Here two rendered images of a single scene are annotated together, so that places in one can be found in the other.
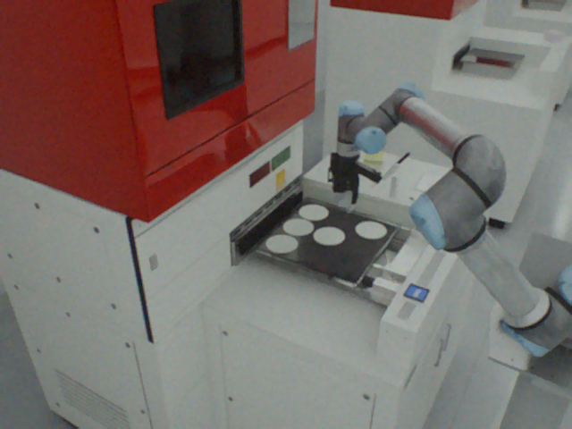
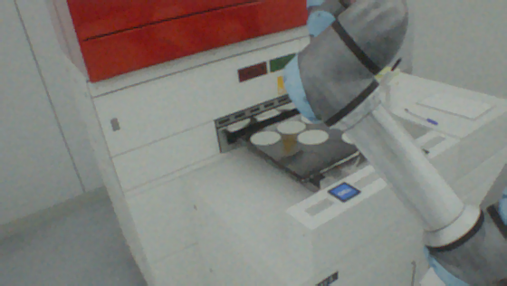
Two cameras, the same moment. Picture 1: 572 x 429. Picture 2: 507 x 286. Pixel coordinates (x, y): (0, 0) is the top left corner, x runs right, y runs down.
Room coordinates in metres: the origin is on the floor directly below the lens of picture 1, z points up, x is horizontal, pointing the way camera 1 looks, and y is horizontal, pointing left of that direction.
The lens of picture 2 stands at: (0.37, -0.55, 1.49)
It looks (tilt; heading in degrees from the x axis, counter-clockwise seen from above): 27 degrees down; 30
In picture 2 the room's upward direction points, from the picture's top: 8 degrees counter-clockwise
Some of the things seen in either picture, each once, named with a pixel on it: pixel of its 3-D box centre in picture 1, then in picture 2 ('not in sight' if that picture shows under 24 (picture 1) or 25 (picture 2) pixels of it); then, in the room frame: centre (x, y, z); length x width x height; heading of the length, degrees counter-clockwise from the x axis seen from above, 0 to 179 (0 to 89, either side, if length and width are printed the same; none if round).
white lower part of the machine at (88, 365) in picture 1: (172, 320); (209, 203); (1.57, 0.44, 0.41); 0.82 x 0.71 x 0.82; 149
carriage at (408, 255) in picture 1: (405, 267); not in sight; (1.32, -0.38, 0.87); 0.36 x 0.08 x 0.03; 149
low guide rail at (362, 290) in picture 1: (325, 277); (294, 174); (1.31, -0.13, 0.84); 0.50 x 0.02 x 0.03; 59
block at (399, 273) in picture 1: (397, 273); (356, 176); (1.25, -0.34, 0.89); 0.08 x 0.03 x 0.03; 59
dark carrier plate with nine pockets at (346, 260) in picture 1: (327, 237); (310, 138); (1.44, -0.14, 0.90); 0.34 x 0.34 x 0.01; 59
